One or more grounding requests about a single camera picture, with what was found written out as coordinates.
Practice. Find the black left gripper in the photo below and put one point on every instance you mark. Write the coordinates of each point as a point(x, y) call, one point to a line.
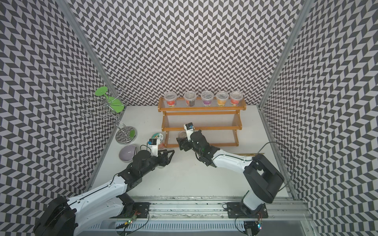
point(163, 162)

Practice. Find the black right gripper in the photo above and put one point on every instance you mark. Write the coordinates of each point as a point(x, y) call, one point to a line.
point(183, 142)

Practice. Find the tall red illustrated-lid container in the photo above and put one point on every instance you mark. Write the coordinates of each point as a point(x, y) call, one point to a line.
point(160, 137)

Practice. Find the red-label seed container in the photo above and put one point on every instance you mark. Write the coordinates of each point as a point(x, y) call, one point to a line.
point(190, 98)

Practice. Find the dark seed container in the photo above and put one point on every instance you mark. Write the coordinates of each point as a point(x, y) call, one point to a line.
point(207, 98)

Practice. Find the orange seed container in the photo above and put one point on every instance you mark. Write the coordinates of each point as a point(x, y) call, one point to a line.
point(222, 98)

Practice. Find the red seed container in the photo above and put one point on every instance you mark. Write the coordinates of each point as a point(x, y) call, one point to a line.
point(236, 97)

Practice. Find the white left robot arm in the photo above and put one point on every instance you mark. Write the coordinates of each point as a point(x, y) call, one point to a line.
point(69, 217)

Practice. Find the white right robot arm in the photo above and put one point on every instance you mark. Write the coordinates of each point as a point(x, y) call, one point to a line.
point(264, 178)

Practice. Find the orange three-tier wooden shelf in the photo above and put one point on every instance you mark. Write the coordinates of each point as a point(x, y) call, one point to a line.
point(222, 122)

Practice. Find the lilac bowl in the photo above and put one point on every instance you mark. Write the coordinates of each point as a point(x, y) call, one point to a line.
point(127, 153)

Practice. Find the golden patterned knife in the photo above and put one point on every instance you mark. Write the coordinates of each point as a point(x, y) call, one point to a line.
point(249, 154)

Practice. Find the chrome stand with green cups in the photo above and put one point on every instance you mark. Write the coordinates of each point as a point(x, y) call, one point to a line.
point(104, 105)

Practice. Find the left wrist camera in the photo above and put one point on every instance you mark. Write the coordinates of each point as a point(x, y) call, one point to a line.
point(153, 146)

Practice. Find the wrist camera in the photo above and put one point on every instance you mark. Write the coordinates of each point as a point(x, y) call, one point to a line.
point(189, 129)
point(153, 146)

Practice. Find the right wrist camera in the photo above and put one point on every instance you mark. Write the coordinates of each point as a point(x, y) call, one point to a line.
point(189, 129)

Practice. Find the metal base rail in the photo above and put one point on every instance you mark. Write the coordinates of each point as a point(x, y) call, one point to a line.
point(284, 216)

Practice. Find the left metal corner post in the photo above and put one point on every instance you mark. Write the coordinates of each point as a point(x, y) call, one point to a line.
point(66, 10)

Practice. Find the metal corner post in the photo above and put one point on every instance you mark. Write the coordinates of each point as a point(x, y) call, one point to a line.
point(66, 10)
point(298, 24)

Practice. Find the right metal corner post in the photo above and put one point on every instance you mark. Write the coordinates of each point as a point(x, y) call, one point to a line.
point(298, 24)

